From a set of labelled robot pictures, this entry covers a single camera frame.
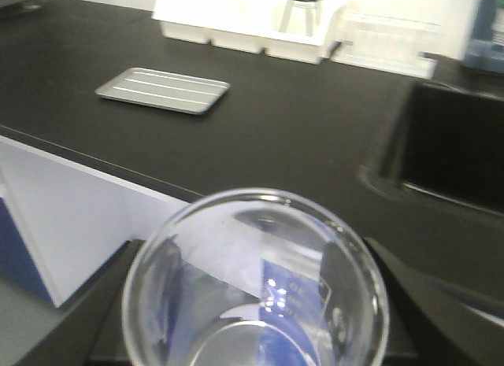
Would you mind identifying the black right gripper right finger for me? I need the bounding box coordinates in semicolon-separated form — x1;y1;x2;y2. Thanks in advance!
365;238;503;365

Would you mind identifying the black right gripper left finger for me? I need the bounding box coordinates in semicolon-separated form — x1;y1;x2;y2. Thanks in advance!
11;240;143;365

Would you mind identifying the clear glass beaker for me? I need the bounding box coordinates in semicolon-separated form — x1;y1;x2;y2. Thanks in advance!
121;188;390;365

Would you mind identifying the white bench cabinet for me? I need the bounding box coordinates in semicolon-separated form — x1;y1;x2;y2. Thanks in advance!
1;136;186;307

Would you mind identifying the silver metal tray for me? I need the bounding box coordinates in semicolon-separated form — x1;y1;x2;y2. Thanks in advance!
95;67;231;115

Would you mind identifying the black lab sink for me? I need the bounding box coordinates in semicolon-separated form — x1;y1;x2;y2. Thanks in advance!
359;82;503;217

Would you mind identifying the blue pegboard drying rack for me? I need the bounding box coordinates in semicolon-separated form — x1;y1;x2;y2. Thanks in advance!
462;0;503;74

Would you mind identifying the white test tube rack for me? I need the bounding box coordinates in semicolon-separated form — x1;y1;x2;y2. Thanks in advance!
331;13;439;79

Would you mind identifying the white middle storage bin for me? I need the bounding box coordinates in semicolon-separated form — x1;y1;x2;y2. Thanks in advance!
152;0;210;44

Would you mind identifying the white storage bin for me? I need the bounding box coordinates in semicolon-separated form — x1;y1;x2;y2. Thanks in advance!
208;0;350;65
152;0;210;44

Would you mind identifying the glass flask on tripod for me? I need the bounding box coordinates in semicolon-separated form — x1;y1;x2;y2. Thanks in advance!
278;0;323;37

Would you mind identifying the white right storage bin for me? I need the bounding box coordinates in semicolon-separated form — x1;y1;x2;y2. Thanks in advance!
208;0;350;65

